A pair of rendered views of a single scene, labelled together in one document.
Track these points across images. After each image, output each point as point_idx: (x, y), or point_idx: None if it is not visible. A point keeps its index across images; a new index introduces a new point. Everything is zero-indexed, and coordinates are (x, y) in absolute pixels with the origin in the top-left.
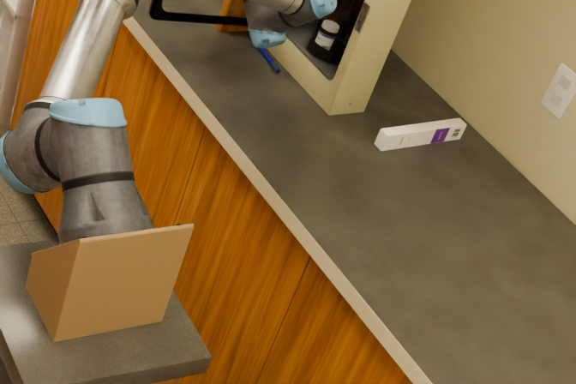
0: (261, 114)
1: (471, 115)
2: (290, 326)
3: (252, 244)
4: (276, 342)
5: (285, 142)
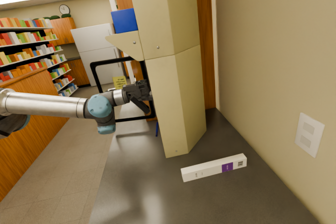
0: (129, 162)
1: (259, 146)
2: None
3: None
4: None
5: (127, 180)
